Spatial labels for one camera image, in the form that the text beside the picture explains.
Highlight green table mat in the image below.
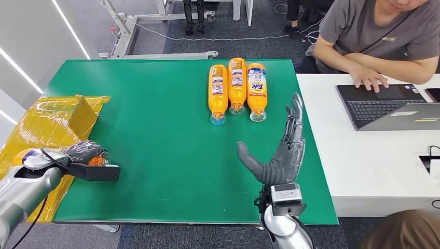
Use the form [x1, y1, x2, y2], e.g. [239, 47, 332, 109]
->
[45, 59, 340, 227]

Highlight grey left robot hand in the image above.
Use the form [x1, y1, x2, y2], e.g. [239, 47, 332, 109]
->
[63, 140, 106, 165]

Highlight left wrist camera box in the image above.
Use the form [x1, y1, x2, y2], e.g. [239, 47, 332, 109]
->
[64, 162, 121, 183]

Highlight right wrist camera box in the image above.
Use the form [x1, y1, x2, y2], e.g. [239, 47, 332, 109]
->
[269, 183, 307, 217]

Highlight dark smartphone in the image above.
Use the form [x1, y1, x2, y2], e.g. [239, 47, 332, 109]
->
[424, 88, 440, 103]

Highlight person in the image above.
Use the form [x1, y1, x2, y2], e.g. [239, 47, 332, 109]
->
[360, 209, 440, 249]
[294, 0, 440, 94]
[284, 0, 336, 36]

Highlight white desk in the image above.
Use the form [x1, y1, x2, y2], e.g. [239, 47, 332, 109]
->
[296, 73, 440, 218]

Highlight white floor cable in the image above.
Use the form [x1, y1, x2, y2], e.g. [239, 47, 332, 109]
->
[133, 3, 325, 46]

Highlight white table legs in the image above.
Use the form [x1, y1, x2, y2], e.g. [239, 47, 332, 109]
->
[232, 0, 255, 27]

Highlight dark grey laptop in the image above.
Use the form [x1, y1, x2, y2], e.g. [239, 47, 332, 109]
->
[336, 83, 440, 132]

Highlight person's right hand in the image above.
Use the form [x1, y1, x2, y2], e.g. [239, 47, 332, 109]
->
[348, 64, 390, 94]

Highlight orange bottle blue cap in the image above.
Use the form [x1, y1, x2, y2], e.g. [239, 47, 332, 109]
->
[208, 64, 229, 126]

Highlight yellow plastic-wrapped box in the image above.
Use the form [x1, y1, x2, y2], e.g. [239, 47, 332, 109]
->
[0, 95, 112, 224]

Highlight white metal lifting frame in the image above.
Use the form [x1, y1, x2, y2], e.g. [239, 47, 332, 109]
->
[96, 0, 219, 61]

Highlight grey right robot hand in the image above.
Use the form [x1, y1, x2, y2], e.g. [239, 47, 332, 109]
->
[236, 92, 307, 187]

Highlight black humanoid robot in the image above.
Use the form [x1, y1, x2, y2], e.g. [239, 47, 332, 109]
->
[183, 0, 207, 36]

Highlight orange detergent bottle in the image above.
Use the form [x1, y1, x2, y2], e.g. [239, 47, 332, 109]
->
[228, 57, 248, 117]
[13, 147, 109, 169]
[246, 62, 268, 123]

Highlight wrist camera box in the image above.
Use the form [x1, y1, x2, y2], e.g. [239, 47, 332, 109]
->
[64, 162, 121, 183]
[269, 183, 307, 217]

